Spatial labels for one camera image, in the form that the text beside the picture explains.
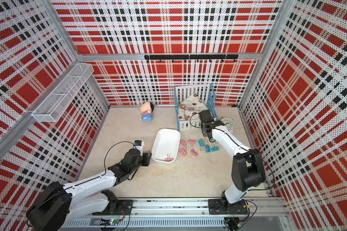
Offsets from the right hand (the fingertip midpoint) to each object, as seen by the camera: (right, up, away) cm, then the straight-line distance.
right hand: (214, 128), depth 89 cm
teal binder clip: (-7, -10, +9) cm, 15 cm away
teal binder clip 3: (+2, -14, +6) cm, 15 cm away
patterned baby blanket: (-12, +18, +27) cm, 35 cm away
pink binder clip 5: (-29, -20, +2) cm, 35 cm away
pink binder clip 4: (-12, -17, +4) cm, 21 cm away
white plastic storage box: (-31, -9, +9) cm, 34 cm away
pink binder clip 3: (-14, -10, +9) cm, 19 cm away
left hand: (-39, -15, -1) cm, 42 cm away
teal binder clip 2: (-3, -14, +6) cm, 16 cm away
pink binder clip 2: (-20, -10, +9) cm, 24 cm away
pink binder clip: (-20, -15, +4) cm, 25 cm away
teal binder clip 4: (-7, -3, -27) cm, 28 cm away
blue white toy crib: (-1, +28, +26) cm, 38 cm away
